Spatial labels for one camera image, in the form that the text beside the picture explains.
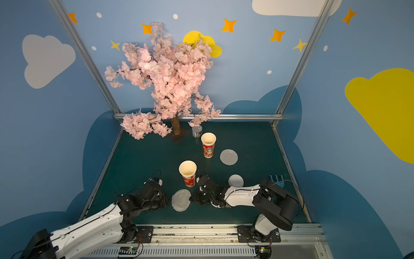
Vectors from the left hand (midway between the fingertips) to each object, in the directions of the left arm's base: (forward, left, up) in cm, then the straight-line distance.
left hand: (172, 197), depth 82 cm
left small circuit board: (-23, +18, -6) cm, 30 cm away
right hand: (0, -9, 0) cm, 9 cm away
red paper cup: (+11, -8, +11) cm, 17 cm away
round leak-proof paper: (-1, -4, -3) cm, 5 cm away
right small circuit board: (-22, -45, -6) cm, 50 cm away
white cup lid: (+11, -34, -3) cm, 36 cm away
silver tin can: (+46, -10, 0) cm, 47 cm away
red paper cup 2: (+32, -18, +9) cm, 37 cm away
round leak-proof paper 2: (+28, -31, -5) cm, 43 cm away
